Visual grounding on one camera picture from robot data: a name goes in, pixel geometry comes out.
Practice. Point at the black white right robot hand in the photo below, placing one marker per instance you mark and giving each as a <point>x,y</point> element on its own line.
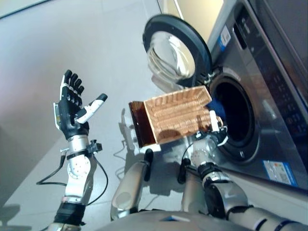
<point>220,134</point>

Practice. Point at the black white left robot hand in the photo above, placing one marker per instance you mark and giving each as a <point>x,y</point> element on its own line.
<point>69,115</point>

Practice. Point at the blue garment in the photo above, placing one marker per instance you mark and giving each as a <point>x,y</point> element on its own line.
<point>216,108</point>

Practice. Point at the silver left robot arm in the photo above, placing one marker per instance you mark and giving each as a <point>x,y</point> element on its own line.
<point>78,168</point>

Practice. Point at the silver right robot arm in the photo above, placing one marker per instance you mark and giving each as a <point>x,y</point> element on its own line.
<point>228,192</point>

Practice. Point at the dark grey washing machine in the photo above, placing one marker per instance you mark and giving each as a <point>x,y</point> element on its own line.
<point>264,120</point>

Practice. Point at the rectangular wicker laundry basket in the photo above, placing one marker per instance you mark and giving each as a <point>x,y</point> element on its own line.
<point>178,113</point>

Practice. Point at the silver right robot leg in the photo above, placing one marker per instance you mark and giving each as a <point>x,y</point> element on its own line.
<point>190,192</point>

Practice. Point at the silver robot leg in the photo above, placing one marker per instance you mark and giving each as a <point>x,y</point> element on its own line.
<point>190,192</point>
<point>130,187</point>

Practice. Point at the blue white energy label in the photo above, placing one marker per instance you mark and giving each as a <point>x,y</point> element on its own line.
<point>280,173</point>

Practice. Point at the glossy brown wooden stool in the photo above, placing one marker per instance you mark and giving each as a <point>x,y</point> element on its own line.
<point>142,125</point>

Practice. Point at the silver left robot leg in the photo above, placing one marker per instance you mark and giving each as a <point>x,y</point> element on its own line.
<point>130,187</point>

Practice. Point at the round glass washer door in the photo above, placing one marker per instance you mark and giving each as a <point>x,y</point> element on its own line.
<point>173,53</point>

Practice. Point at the small blue sticker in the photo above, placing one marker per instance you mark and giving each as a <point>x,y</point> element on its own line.
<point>225,37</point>

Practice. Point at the grey robot torso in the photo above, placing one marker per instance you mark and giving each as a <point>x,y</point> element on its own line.
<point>168,221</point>

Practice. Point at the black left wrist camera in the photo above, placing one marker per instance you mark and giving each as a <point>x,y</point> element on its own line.
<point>94,146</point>

